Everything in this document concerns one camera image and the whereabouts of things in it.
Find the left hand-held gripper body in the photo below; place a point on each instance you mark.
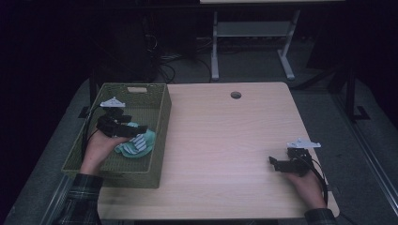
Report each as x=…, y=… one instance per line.
x=109, y=125

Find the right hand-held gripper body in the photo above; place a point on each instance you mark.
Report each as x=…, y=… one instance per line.
x=300, y=162

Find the mint green pet garment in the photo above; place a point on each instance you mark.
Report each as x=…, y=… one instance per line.
x=137, y=145

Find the green woven basket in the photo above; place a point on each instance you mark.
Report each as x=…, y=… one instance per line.
x=150, y=106

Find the person's right hand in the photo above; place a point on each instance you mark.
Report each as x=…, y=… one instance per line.
x=308, y=189

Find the person's left hand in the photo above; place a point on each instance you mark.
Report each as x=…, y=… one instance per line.
x=98, y=151

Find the black metal stand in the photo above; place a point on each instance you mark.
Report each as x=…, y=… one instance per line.
x=350, y=90

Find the white metal stand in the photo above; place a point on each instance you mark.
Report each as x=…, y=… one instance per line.
x=253, y=29

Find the aluminium floor rail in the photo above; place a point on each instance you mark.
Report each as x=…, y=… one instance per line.
x=54, y=203
x=372, y=156

